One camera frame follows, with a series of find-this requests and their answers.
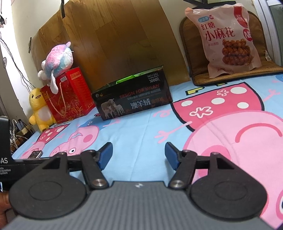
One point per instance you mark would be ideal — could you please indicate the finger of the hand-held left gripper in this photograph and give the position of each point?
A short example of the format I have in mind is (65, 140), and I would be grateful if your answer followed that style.
(28, 161)

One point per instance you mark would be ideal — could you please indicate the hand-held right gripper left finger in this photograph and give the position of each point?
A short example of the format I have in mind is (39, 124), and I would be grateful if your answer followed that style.
(104, 156)

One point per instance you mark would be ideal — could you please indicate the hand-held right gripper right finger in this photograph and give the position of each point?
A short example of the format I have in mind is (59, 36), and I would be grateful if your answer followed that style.
(173, 156)

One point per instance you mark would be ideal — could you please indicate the black cardboard box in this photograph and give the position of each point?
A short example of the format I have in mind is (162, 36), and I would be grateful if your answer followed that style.
(132, 99)

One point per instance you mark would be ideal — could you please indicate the person's left hand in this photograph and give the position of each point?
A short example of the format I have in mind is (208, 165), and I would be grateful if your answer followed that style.
(4, 203)

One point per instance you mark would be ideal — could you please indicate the black smartphone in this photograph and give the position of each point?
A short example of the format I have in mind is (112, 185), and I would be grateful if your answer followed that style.
(35, 154)

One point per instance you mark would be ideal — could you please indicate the cartoon pig printed bedsheet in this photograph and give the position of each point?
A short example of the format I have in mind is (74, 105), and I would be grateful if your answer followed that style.
(143, 128)

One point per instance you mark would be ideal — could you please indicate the yellow plush duck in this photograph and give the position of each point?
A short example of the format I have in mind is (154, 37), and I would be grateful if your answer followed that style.
(41, 110)

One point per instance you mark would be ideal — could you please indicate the red gift box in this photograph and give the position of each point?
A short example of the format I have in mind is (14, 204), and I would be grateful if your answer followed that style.
(70, 99)

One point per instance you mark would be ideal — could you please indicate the pastel plush toy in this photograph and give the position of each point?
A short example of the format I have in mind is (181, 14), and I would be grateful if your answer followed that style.
(58, 59)

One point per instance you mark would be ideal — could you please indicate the wooden board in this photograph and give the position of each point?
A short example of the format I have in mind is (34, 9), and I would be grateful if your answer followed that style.
(115, 39)

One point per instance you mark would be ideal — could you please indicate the pink snack bag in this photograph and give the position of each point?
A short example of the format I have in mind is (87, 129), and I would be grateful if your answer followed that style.
(225, 39)

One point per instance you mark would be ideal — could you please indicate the brown seat cushion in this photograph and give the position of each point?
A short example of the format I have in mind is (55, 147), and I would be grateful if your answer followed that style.
(268, 64)

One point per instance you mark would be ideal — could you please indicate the black tape strip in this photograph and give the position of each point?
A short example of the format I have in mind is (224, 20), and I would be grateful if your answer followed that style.
(62, 8)

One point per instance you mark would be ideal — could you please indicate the white window frame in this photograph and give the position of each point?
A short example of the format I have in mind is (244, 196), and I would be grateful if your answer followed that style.
(268, 20)

